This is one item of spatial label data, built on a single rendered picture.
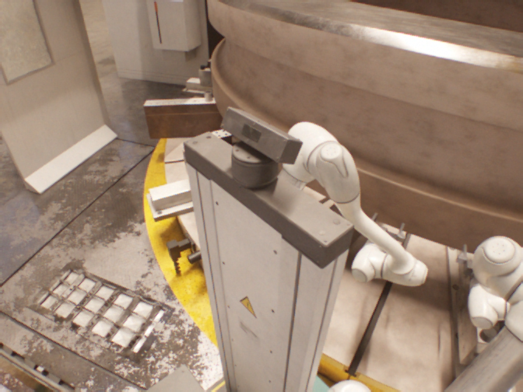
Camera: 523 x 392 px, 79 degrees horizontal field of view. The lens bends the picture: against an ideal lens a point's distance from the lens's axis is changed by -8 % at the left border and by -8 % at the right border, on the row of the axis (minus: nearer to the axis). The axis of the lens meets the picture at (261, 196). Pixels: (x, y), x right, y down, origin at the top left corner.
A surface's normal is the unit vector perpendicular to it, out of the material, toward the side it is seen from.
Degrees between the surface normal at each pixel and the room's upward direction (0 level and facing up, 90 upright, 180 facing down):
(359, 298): 0
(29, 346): 0
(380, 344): 0
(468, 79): 90
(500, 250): 35
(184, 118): 90
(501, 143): 90
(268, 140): 61
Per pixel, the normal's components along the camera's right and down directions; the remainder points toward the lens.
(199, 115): 0.06, 0.62
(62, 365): 0.00, -0.78
